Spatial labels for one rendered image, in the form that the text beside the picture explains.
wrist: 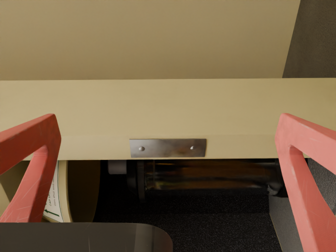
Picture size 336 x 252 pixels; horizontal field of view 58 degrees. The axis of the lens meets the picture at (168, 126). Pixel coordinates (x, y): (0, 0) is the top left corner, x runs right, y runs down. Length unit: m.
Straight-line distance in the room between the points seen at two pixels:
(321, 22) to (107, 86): 0.39
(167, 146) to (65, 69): 0.51
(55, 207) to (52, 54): 0.43
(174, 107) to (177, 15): 0.38
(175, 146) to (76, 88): 0.14
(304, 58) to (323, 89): 0.26
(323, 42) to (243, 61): 0.21
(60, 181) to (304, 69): 0.47
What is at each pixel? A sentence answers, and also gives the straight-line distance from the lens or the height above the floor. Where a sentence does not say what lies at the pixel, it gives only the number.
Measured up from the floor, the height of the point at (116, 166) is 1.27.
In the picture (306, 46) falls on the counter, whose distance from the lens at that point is 0.64.
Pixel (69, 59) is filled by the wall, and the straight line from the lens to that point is 0.74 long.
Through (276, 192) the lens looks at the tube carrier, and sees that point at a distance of 0.45.
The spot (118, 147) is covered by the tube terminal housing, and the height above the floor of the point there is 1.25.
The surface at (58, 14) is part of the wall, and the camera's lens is 0.71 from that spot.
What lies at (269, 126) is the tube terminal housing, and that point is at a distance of 0.30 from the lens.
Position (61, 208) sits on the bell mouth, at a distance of 0.39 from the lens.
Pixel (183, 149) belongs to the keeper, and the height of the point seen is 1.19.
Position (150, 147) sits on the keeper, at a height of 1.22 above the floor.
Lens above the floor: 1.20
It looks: level
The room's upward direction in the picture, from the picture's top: 91 degrees counter-clockwise
